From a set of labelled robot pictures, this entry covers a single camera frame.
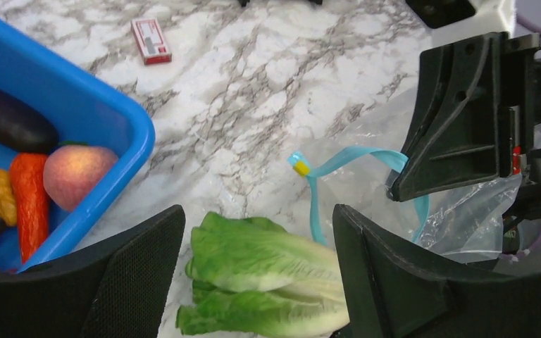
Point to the toy peach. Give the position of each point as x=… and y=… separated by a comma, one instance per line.
x=72, y=171

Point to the orange toy carrot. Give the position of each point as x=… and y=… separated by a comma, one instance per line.
x=32, y=201

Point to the clear zip top bag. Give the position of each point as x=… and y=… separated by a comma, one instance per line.
x=441, y=195

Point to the small whiteboard with wooden frame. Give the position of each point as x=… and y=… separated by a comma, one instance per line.
x=245, y=3

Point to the blue plastic bin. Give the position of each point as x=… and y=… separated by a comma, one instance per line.
x=82, y=109

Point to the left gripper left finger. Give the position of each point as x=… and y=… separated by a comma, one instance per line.
x=114, y=288

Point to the green toy lettuce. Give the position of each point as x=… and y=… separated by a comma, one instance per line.
x=252, y=275

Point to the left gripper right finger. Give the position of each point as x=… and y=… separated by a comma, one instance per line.
x=394, y=288

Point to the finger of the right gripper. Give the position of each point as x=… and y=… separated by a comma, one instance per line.
x=455, y=138

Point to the dark purple toy eggplant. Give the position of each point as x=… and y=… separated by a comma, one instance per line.
x=24, y=129

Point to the small red white box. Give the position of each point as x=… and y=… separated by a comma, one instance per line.
x=150, y=41

